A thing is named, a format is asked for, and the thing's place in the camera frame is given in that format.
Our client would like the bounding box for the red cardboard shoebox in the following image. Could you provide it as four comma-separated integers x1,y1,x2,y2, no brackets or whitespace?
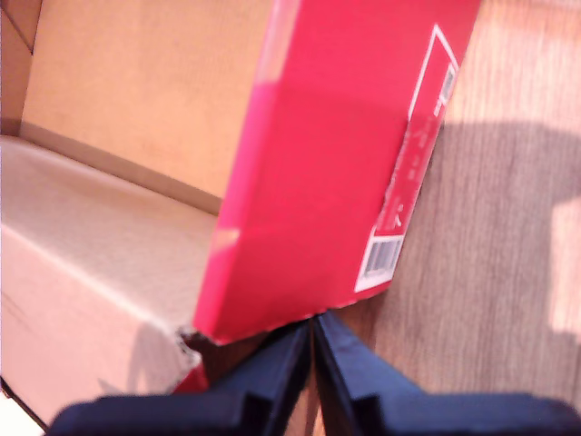
0,0,483,347

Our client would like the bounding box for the red shoebox lid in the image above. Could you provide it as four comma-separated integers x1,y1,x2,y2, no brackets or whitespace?
0,134,220,431

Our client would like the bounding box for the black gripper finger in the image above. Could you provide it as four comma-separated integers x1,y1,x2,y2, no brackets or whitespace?
312,312,424,436
211,317,313,436

